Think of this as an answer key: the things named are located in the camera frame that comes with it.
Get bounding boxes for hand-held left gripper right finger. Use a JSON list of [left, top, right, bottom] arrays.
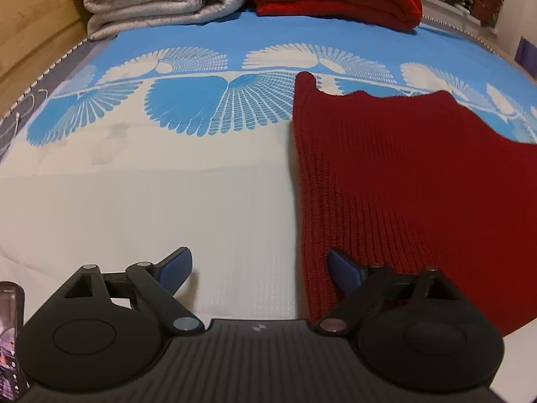
[[314, 248, 469, 337]]

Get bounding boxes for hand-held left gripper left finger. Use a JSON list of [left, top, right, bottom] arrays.
[[42, 246, 207, 337]]

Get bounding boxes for red knit cardigan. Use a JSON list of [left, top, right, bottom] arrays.
[[291, 71, 537, 337]]

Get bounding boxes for blue patterned bed sheet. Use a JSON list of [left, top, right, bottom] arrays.
[[0, 8, 537, 337]]

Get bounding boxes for black smartphone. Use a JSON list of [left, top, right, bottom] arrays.
[[0, 283, 27, 400]]

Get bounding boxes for white folded fleece blanket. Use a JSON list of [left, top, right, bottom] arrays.
[[69, 0, 250, 42]]

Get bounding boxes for white window sill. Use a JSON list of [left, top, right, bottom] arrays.
[[420, 0, 499, 38]]

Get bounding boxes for wooden headboard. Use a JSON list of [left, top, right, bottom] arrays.
[[0, 0, 91, 116]]

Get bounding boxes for purple folded mat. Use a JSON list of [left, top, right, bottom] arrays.
[[515, 36, 537, 70]]

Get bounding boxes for white cable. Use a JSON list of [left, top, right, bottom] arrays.
[[0, 88, 49, 143]]

